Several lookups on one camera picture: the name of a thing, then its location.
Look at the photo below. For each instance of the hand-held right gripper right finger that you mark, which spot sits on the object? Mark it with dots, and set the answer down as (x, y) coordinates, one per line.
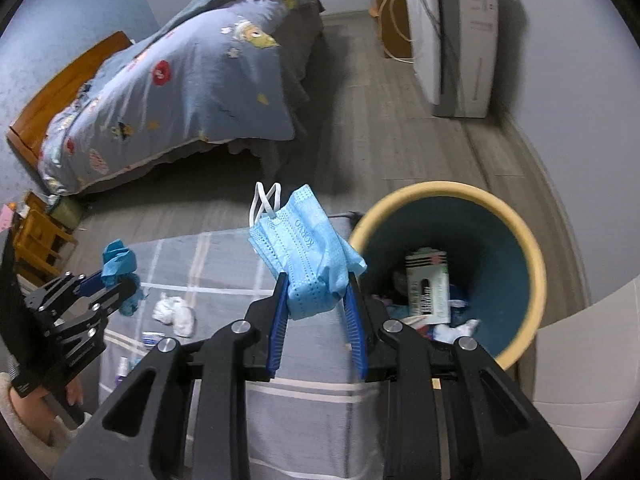
(356, 332)

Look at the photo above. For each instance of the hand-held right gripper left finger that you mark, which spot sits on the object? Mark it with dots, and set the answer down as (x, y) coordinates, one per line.
(279, 332)

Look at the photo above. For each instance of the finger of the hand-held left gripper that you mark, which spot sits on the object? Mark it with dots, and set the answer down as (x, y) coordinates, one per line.
(92, 285)
(117, 297)

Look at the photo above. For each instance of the blue glove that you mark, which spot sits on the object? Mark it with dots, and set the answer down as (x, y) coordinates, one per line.
(120, 262)

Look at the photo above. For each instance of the green white card package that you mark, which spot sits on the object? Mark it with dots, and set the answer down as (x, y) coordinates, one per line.
(427, 290)

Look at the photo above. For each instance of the blue face mask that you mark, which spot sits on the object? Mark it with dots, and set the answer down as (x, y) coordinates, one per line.
(310, 255)

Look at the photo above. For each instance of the yellow-rimmed blue bin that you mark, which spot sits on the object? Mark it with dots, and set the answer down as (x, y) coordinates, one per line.
(500, 260)

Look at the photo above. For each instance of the person's left forearm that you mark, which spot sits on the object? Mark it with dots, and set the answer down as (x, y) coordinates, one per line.
(20, 442)

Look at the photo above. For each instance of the person's left hand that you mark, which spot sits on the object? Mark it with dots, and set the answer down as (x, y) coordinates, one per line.
(35, 407)

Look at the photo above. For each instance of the small blue white wrapper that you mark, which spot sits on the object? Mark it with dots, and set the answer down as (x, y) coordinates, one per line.
(152, 340)

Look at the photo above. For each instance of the crumpled white tissue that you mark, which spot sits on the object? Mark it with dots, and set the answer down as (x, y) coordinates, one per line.
(175, 315)
(457, 330)

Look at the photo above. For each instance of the wooden stool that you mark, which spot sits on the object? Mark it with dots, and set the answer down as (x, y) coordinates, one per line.
(37, 240)

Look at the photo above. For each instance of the grey checked mat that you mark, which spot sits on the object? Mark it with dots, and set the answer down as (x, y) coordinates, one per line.
(210, 280)

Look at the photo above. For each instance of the pink box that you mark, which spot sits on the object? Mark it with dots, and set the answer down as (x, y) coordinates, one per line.
(5, 217)

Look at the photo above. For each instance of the wooden bed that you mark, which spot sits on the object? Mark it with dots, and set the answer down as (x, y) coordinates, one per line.
(55, 85)

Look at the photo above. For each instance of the blue printed quilt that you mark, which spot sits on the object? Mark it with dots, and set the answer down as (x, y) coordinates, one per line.
(200, 85)

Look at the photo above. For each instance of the white panel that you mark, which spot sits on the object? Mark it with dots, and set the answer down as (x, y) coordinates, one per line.
(590, 360)

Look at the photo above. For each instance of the white air purifier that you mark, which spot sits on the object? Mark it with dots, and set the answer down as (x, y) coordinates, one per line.
(470, 45)

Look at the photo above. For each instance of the wooden cabinet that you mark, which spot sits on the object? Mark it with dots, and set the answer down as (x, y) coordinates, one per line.
(395, 20)

